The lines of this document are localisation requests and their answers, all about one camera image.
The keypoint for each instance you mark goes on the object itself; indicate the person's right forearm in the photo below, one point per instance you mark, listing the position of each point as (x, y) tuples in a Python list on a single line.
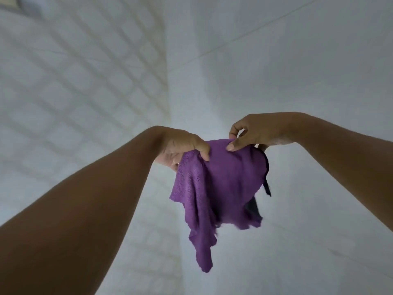
[(347, 159)]

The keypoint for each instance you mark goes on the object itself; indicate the person's left hand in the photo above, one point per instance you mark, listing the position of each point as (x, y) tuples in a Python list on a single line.
[(181, 144)]

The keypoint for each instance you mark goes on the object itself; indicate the person's left forearm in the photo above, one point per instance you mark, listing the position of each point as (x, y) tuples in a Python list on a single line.
[(76, 218)]

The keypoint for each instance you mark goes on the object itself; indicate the purple and black cloth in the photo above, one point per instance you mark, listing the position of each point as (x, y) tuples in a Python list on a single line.
[(224, 187)]

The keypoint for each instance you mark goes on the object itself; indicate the person's right hand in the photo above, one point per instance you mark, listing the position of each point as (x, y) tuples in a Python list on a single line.
[(264, 130)]

